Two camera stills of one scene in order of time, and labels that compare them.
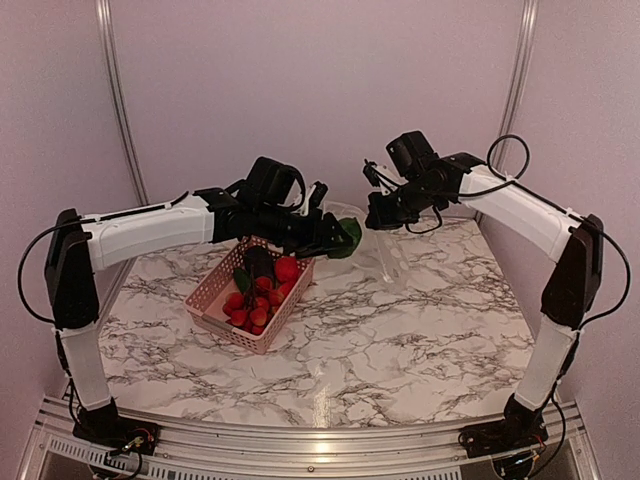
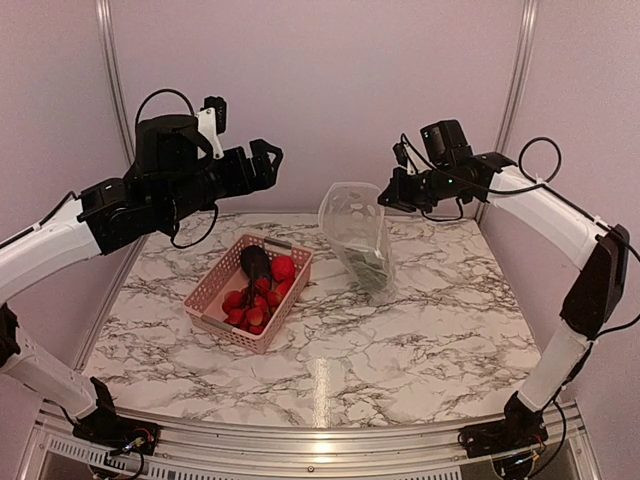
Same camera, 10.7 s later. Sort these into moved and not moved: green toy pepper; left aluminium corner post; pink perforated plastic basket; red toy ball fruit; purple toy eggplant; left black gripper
Moved: left black gripper; green toy pepper
Not moved: left aluminium corner post; pink perforated plastic basket; red toy ball fruit; purple toy eggplant
